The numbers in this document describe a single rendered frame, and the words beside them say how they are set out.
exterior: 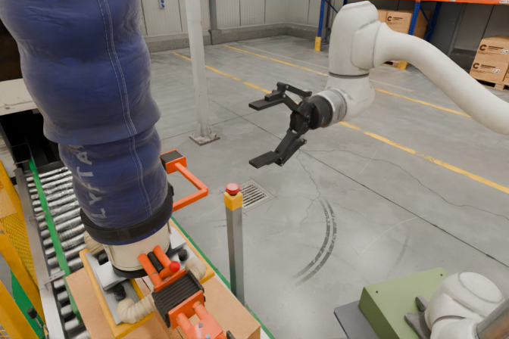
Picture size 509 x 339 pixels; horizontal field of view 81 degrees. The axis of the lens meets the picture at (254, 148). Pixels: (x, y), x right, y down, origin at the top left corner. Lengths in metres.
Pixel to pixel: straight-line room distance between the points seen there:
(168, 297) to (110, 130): 0.39
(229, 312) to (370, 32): 0.90
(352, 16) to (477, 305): 0.82
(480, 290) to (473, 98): 0.55
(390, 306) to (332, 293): 1.07
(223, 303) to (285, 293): 1.21
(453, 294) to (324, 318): 1.25
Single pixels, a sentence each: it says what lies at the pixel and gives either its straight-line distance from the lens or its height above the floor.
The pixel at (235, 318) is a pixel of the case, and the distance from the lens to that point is 1.07.
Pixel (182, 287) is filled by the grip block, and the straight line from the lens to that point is 0.78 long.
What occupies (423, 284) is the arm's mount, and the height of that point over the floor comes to 0.85.
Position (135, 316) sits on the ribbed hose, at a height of 1.18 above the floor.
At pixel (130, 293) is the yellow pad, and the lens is 0.96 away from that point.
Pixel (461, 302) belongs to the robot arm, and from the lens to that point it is 1.08.
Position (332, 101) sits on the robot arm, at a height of 1.62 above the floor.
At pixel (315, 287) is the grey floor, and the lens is 2.33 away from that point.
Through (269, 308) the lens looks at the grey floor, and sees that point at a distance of 2.21.
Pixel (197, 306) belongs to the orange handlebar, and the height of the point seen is 1.25.
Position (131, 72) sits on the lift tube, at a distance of 0.62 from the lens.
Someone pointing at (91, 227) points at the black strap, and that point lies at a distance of 0.81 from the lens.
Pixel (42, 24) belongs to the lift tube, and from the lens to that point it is 0.59.
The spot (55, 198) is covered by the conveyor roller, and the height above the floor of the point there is 0.53.
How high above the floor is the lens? 1.87
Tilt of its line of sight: 30 degrees down
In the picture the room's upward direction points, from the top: straight up
